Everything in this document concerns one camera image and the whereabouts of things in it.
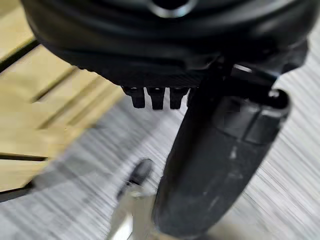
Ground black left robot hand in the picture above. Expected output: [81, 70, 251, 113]
[19, 0, 320, 240]

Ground light wooden slatted furniture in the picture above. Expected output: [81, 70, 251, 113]
[0, 0, 126, 193]

